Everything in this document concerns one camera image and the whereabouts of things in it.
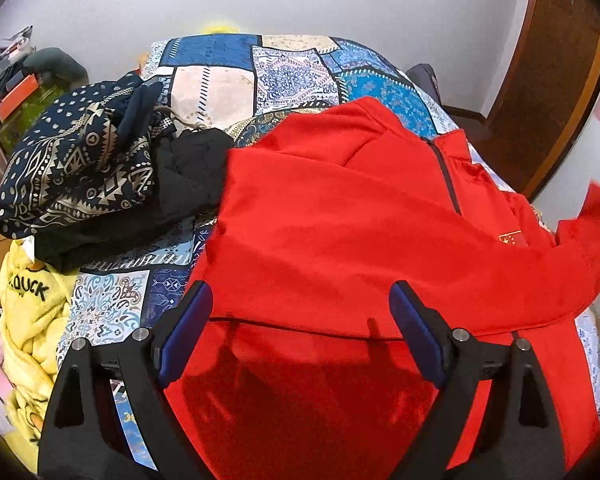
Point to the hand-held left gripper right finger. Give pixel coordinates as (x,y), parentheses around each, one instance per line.
(414,330)

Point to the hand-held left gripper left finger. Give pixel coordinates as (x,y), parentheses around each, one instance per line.
(186,330)

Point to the red zip jacket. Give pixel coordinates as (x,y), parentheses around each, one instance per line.
(330,210)

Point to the black garment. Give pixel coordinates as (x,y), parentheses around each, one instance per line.
(190,170)

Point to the yellow duck print garment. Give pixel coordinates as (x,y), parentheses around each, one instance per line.
(25,360)

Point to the navy gold patterned cloth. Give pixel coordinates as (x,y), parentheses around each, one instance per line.
(70,170)

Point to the blue patchwork patterned bedsheet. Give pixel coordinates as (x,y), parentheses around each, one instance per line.
(220,85)

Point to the grey bag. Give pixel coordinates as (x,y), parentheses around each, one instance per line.
(425,82)

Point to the brown wooden door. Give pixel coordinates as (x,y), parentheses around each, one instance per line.
(555,85)

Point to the orange box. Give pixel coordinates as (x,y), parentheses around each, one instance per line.
(17,96)

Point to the dark green bag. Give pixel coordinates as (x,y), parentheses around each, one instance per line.
(55,62)

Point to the yellow soft item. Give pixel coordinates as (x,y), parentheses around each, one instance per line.
(222,28)

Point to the pile of assorted household clutter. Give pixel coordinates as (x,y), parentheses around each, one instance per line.
(2,60)

